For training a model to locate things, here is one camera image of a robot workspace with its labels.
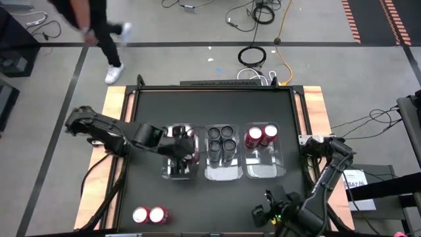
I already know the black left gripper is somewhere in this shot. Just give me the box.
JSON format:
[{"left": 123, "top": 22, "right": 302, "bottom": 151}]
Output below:
[{"left": 157, "top": 136, "right": 195, "bottom": 175}]

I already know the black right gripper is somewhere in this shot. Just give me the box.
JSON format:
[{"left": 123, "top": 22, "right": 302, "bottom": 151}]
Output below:
[{"left": 251, "top": 184, "right": 299, "bottom": 237}]

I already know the clear plastic bin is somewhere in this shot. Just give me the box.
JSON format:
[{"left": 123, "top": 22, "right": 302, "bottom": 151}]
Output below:
[
  {"left": 203, "top": 123, "right": 245, "bottom": 182},
  {"left": 161, "top": 123, "right": 202, "bottom": 182},
  {"left": 243, "top": 121, "right": 287, "bottom": 180}
]

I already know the silver Celsius can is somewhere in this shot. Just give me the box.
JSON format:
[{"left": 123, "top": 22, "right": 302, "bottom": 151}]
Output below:
[
  {"left": 222, "top": 138, "right": 237, "bottom": 163},
  {"left": 207, "top": 126, "right": 222, "bottom": 142},
  {"left": 220, "top": 125, "right": 235, "bottom": 141},
  {"left": 208, "top": 140, "right": 224, "bottom": 164}
]

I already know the red Fanta strawberry can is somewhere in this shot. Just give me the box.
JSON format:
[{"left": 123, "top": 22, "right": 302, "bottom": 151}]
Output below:
[
  {"left": 244, "top": 126, "right": 263, "bottom": 149},
  {"left": 259, "top": 124, "right": 279, "bottom": 147},
  {"left": 149, "top": 205, "right": 172, "bottom": 225},
  {"left": 132, "top": 206, "right": 151, "bottom": 225}
]

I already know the black table mat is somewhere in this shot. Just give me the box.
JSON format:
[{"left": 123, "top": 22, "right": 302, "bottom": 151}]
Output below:
[{"left": 126, "top": 88, "right": 312, "bottom": 232}]

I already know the black ribbed bar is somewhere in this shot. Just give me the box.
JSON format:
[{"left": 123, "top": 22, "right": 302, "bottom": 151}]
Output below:
[{"left": 180, "top": 79, "right": 263, "bottom": 88}]

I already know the white paper label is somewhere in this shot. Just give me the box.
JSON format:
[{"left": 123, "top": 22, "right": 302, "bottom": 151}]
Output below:
[{"left": 341, "top": 169, "right": 378, "bottom": 212}]

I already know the person's white shoe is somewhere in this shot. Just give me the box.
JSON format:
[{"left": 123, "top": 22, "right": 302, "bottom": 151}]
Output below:
[
  {"left": 104, "top": 63, "right": 125, "bottom": 85},
  {"left": 118, "top": 22, "right": 133, "bottom": 43}
]

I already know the black beam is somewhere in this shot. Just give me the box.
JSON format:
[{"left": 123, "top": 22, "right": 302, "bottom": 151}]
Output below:
[{"left": 345, "top": 172, "right": 421, "bottom": 203}]

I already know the person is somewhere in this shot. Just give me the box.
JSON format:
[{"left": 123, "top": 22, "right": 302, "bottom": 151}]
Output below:
[{"left": 49, "top": 0, "right": 133, "bottom": 85}]

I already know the person's hand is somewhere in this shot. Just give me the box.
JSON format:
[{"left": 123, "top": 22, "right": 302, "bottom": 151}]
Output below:
[{"left": 82, "top": 31, "right": 99, "bottom": 45}]

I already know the grey desk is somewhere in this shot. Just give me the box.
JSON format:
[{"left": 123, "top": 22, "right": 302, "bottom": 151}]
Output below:
[{"left": 396, "top": 88, "right": 421, "bottom": 172}]

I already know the dark flat panel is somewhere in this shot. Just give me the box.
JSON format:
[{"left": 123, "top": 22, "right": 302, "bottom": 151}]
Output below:
[{"left": 0, "top": 78, "right": 20, "bottom": 132}]

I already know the black cabinet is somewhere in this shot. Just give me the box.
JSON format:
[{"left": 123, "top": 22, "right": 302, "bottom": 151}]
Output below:
[{"left": 0, "top": 6, "right": 41, "bottom": 78}]

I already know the black orange-striped floor mat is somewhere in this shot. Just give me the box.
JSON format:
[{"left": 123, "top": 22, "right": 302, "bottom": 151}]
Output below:
[{"left": 341, "top": 0, "right": 421, "bottom": 47}]

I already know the grey box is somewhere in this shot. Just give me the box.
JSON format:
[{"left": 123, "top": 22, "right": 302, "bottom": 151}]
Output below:
[{"left": 0, "top": 0, "right": 34, "bottom": 10}]

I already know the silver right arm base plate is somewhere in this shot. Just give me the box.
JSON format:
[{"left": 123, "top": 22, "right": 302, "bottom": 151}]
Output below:
[{"left": 297, "top": 134, "right": 326, "bottom": 145}]

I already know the black metal table frame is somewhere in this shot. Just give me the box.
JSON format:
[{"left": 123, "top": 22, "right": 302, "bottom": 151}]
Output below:
[{"left": 74, "top": 74, "right": 355, "bottom": 236}]

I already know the black coiled cable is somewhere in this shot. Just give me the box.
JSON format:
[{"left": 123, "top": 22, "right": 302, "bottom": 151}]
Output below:
[
  {"left": 237, "top": 45, "right": 268, "bottom": 69},
  {"left": 251, "top": 4, "right": 276, "bottom": 26}
]

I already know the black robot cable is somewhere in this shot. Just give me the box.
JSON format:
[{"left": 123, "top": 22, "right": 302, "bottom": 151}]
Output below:
[{"left": 330, "top": 104, "right": 405, "bottom": 141}]

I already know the black loose cable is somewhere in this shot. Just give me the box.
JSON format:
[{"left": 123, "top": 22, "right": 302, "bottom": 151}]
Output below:
[{"left": 225, "top": 0, "right": 258, "bottom": 34}]

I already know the black thin cable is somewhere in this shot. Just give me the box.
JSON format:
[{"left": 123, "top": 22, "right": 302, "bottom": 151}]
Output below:
[
  {"left": 161, "top": 0, "right": 218, "bottom": 11},
  {"left": 25, "top": 19, "right": 62, "bottom": 42}
]

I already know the orange extension cable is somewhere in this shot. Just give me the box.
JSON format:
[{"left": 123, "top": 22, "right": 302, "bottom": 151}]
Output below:
[{"left": 274, "top": 0, "right": 294, "bottom": 87}]

